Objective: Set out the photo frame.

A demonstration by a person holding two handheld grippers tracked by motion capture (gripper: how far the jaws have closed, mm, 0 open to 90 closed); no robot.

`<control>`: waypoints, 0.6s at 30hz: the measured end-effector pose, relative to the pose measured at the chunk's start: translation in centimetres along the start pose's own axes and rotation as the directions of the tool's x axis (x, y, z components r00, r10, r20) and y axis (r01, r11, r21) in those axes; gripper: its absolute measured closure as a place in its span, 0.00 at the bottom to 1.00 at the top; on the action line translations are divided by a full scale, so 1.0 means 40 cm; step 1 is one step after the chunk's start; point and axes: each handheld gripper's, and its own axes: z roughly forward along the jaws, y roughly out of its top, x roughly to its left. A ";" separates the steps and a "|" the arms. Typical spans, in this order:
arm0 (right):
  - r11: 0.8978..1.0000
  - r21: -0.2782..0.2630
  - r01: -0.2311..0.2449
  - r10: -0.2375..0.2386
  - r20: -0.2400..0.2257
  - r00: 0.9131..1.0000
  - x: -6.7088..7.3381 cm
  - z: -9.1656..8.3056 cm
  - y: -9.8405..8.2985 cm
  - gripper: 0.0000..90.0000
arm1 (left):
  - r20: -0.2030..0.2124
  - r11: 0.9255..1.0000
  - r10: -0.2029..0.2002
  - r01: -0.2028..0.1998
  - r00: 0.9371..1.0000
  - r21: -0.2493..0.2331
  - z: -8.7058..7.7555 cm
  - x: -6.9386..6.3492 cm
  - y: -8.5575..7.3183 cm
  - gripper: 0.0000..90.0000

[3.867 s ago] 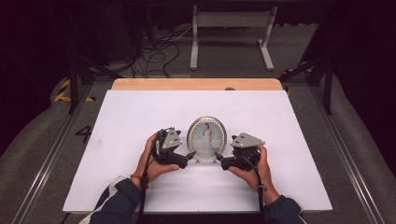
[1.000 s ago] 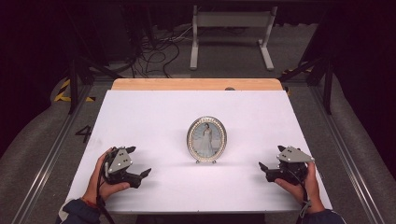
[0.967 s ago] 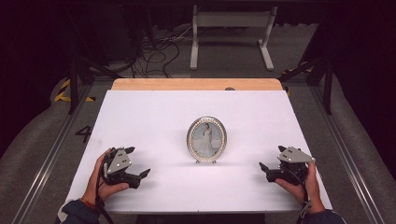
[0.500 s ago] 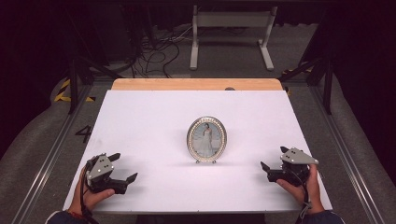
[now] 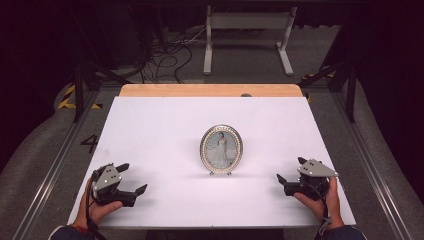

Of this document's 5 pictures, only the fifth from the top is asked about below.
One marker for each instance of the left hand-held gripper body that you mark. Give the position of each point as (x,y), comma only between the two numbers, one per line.
(106,180)

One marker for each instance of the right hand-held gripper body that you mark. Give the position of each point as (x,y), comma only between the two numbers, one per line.
(313,173)

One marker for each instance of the oval silver picture frame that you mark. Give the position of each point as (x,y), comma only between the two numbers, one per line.
(221,150)

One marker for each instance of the person's left hand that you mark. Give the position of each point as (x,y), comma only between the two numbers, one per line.
(96,211)

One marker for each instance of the person's right hand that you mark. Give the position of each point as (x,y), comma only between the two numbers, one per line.
(321,208)

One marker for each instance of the white table cover board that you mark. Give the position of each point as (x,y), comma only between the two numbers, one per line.
(150,126)

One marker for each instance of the yellow black floor tape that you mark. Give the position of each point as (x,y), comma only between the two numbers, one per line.
(313,76)
(68,96)

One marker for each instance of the black metal stand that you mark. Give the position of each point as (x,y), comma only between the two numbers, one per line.
(350,90)
(79,90)

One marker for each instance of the dark round table grommet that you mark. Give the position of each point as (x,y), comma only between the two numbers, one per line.
(246,95)

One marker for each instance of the aluminium floor rail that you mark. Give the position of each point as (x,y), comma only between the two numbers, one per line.
(370,166)
(50,173)

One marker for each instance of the white metal stand frame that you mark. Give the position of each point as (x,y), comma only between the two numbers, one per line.
(248,21)

